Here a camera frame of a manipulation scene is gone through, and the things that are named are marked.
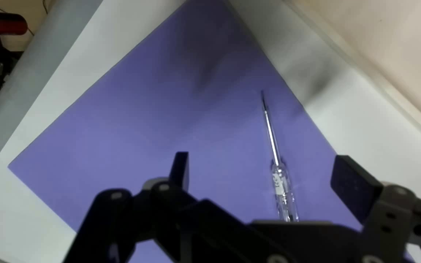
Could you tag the purple mat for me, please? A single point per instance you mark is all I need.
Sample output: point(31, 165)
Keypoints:
point(172, 125)

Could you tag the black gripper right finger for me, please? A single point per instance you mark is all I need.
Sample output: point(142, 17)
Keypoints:
point(395, 219)

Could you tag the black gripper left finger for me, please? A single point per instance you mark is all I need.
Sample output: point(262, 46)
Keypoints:
point(138, 228)

